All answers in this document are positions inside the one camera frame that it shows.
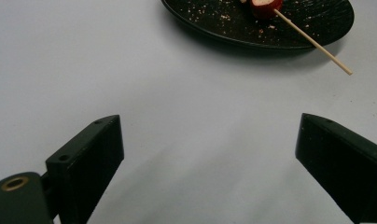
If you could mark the wooden skewer stick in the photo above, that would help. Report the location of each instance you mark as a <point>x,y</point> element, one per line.
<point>314,42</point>

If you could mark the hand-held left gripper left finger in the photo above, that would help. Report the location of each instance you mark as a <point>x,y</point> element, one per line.
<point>84,168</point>

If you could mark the red candied fruit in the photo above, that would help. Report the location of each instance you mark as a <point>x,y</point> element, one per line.
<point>264,7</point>

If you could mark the black round plate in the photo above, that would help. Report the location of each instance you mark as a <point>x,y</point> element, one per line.
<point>227,21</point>

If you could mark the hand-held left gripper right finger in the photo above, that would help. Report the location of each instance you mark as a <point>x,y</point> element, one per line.
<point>342,161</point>

